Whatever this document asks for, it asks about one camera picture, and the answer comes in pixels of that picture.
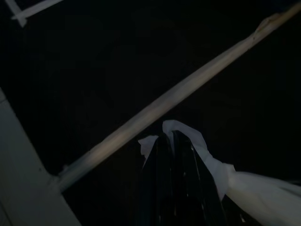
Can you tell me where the white tape strip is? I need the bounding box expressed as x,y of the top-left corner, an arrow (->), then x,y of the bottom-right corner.
4,0 -> 64,26
57,2 -> 301,193

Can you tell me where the white tissue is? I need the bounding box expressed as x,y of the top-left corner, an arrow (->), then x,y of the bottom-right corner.
137,120 -> 301,226

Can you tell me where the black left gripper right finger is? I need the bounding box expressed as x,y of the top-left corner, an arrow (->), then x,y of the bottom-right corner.
173,130 -> 228,226

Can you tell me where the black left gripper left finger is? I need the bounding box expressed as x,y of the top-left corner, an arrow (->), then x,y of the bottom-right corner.
138,135 -> 179,226

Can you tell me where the black floor mat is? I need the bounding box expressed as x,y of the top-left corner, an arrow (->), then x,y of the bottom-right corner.
0,0 -> 301,226

